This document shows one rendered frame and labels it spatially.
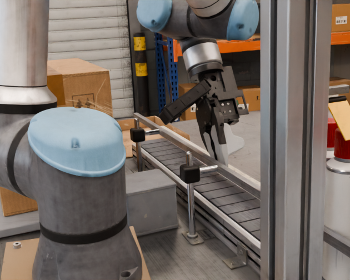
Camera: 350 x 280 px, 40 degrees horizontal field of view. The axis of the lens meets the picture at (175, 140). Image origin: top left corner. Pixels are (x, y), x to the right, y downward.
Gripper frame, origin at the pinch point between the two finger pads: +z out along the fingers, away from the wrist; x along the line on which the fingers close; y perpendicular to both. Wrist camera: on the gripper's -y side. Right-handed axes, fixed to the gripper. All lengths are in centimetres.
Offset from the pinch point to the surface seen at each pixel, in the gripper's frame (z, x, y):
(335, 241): 16.9, -33.7, -3.9
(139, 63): -160, 319, 98
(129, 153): -16, 48, -4
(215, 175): 0.0, 11.0, 3.5
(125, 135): -26, 64, 0
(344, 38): -137, 252, 275
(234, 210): 9.2, -5.0, -1.9
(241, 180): 5.2, -14.4, -3.8
